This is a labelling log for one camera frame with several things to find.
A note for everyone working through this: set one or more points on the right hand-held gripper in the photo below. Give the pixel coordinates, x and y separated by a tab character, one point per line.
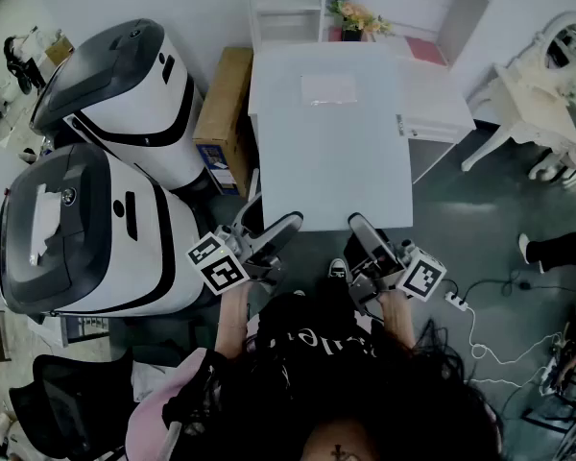
420	276

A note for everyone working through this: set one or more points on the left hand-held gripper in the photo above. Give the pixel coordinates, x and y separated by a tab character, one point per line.
221	269

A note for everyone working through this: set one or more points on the large white box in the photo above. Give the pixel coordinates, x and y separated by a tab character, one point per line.
331	161

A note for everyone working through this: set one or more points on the white shelf unit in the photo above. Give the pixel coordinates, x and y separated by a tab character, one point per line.
288	3

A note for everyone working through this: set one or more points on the person's left forearm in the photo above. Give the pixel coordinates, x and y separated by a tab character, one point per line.
232	320

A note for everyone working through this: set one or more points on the person's right forearm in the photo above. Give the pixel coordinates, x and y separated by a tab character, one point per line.
397	320

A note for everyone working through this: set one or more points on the white desk with shelves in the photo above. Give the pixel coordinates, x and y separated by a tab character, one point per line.
432	94

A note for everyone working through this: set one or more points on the person's black white sneaker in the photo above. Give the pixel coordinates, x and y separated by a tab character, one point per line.
337	269

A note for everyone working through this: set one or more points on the white power strip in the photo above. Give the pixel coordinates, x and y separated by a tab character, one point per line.
456	301

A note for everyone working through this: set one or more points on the person's black shirt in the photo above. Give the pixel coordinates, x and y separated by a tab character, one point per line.
317	353

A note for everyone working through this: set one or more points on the white and black machine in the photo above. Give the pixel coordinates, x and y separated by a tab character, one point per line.
139	238
139	104

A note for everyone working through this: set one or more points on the long cardboard box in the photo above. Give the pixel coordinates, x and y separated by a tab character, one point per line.
223	99

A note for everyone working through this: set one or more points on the white tissue sheet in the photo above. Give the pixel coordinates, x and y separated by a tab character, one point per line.
45	219

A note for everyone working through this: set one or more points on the person's pink sleeve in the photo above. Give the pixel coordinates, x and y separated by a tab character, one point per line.
149	416

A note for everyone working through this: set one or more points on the potted yellow flowers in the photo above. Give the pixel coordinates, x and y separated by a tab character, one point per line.
360	17

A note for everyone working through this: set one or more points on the black metal rack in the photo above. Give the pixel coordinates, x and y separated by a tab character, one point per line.
571	401

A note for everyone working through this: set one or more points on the black mesh chair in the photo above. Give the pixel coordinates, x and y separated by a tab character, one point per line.
67	401

